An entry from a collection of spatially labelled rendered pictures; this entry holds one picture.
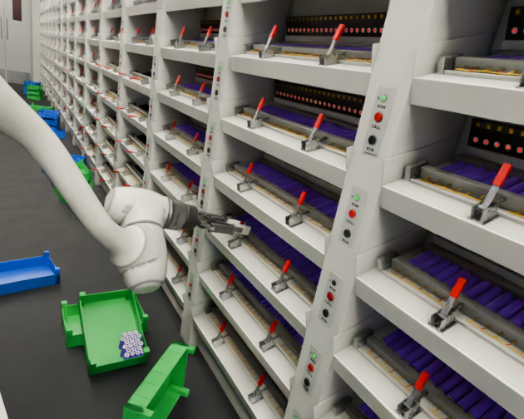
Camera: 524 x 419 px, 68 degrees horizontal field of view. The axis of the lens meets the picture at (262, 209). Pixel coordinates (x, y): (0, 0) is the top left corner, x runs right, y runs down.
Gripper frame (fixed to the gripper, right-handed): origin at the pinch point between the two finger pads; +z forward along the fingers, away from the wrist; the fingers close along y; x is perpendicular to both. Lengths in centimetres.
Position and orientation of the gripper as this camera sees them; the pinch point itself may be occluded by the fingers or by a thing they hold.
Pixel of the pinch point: (238, 227)
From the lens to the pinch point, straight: 124.1
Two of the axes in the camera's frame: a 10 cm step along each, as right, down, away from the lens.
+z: 7.8, 1.9, 6.0
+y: 5.1, 3.6, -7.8
